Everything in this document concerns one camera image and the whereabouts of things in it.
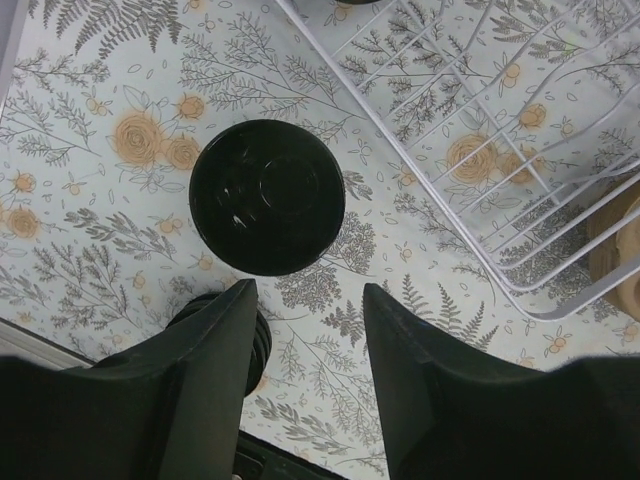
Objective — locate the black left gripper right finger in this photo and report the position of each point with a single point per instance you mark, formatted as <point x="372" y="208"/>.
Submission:
<point x="450" y="411"/>

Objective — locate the floral table mat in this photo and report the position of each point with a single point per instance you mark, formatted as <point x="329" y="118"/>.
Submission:
<point x="109" y="104"/>

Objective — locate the black takeout coffee cup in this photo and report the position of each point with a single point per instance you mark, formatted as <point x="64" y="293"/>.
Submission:
<point x="267" y="197"/>

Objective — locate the white wire dish rack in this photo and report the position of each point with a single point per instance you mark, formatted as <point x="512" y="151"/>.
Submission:
<point x="519" y="119"/>

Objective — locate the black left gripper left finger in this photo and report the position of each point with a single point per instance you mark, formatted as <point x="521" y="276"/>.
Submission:
<point x="166" y="408"/>

